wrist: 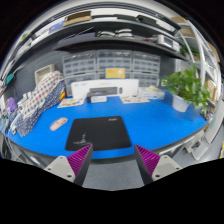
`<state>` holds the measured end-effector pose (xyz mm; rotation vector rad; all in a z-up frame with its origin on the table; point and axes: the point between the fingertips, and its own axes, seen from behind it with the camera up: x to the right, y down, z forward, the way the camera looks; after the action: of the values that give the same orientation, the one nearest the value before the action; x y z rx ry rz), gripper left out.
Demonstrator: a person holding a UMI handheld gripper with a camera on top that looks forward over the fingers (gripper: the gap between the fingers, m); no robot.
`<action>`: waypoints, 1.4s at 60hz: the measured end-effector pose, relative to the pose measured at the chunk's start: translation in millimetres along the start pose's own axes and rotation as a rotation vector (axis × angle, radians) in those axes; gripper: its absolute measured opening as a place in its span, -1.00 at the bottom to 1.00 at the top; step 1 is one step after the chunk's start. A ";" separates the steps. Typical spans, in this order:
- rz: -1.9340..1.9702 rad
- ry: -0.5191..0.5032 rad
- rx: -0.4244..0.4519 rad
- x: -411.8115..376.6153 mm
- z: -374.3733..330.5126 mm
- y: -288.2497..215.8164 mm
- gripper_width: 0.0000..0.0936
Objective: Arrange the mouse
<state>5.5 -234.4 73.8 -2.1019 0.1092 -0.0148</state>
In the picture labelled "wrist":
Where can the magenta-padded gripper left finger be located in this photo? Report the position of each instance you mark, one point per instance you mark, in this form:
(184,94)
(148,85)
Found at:
(60,166)

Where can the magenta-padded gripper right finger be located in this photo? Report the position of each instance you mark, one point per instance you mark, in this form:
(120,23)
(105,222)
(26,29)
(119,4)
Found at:
(165,165)

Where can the black mouse pad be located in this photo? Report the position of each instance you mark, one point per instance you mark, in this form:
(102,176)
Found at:
(100,131)

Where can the navy polka dot cloth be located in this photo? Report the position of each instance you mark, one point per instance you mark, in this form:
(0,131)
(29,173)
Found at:
(30,121)

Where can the printed picture sheet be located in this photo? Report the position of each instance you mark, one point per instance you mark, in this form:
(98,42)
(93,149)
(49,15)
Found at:
(70,102)
(134,99)

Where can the clear plastic package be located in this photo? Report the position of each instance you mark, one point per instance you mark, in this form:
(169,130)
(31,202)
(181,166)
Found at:
(152,94)

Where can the red blue checked cloth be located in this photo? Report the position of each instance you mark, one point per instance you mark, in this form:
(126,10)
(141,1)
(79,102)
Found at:
(41,95)

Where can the small dark box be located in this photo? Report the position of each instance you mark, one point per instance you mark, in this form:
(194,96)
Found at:
(96,97)

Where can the green potted plant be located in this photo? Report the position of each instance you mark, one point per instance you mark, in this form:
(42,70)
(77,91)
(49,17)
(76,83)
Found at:
(185,88)

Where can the long white keyboard box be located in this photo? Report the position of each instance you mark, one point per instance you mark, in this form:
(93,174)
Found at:
(80,88)

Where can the white woven basket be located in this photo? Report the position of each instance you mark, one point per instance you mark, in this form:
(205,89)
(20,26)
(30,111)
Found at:
(44,73)

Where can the grey plastic drawer cabinet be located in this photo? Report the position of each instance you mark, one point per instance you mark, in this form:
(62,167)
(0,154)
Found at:
(146,65)
(114,60)
(79,66)

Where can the yellow blue box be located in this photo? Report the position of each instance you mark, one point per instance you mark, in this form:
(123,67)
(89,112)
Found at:
(115,73)

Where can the grey shelf unit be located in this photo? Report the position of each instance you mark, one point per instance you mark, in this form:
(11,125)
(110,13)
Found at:
(110,39)

